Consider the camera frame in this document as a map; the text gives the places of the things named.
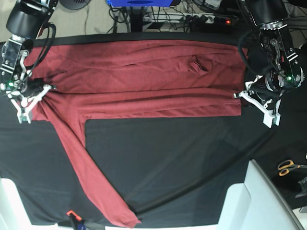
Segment black stand pole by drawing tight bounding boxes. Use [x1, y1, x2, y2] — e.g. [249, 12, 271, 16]
[130, 6, 145, 33]

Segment blue orange clamp bottom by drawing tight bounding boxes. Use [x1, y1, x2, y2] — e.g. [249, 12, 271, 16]
[66, 210, 87, 230]

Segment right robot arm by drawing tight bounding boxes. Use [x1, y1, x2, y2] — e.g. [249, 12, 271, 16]
[0, 0, 58, 123]

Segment red long-sleeve T-shirt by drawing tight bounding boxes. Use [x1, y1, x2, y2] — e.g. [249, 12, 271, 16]
[32, 40, 245, 228]

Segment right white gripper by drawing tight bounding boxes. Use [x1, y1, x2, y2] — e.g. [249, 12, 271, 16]
[6, 83, 56, 124]

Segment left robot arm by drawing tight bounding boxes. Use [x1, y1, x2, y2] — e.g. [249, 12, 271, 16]
[234, 0, 305, 128]

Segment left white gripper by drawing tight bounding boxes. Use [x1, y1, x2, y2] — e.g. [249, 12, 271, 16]
[234, 81, 281, 126]

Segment yellow-handled scissors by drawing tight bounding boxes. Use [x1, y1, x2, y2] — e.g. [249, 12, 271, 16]
[277, 160, 307, 176]

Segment blue box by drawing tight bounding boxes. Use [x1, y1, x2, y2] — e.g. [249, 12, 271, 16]
[106, 0, 172, 7]

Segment black round base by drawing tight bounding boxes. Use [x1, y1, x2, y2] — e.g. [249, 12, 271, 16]
[59, 0, 91, 10]

